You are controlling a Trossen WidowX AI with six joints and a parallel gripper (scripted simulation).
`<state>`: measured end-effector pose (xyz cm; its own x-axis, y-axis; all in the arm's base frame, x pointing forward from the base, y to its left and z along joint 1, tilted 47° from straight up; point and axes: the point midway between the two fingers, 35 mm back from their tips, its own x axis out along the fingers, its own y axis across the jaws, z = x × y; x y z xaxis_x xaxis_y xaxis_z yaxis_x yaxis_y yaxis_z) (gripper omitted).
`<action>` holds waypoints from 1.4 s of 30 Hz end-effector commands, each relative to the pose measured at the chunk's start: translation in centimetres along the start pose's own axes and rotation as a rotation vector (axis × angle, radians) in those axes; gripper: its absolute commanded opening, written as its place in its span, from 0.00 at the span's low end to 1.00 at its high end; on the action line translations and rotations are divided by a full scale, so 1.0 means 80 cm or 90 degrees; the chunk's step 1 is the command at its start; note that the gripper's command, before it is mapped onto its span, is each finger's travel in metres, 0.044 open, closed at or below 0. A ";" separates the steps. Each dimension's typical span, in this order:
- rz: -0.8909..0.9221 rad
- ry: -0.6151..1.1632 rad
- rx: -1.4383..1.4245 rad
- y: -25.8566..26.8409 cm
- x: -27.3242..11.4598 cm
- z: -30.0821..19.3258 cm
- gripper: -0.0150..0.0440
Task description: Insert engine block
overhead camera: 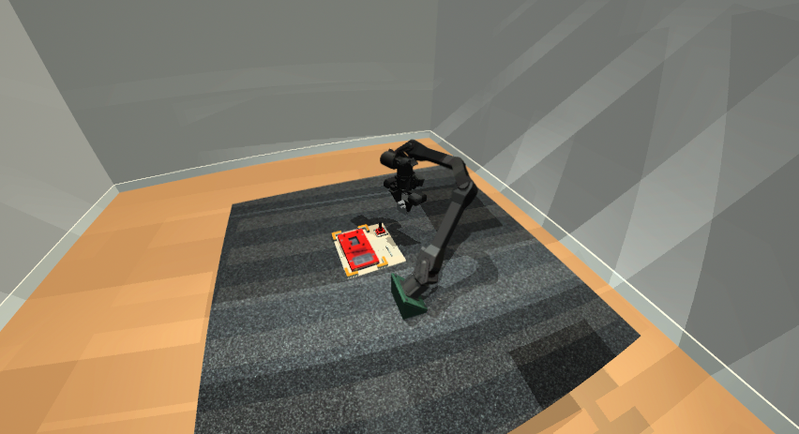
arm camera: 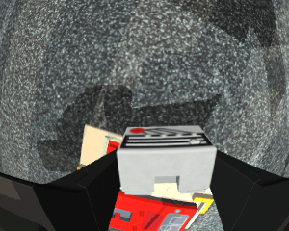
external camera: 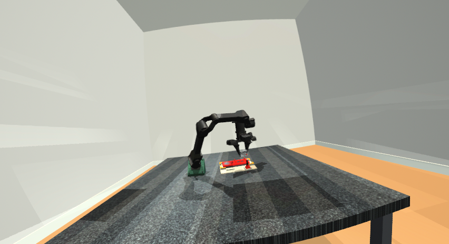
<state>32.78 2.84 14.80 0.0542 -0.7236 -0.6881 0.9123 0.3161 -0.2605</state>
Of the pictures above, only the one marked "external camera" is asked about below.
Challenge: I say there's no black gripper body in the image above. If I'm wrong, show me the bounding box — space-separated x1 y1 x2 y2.
227 129 256 145

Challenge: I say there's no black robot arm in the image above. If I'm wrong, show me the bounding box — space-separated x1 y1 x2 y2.
188 110 256 170

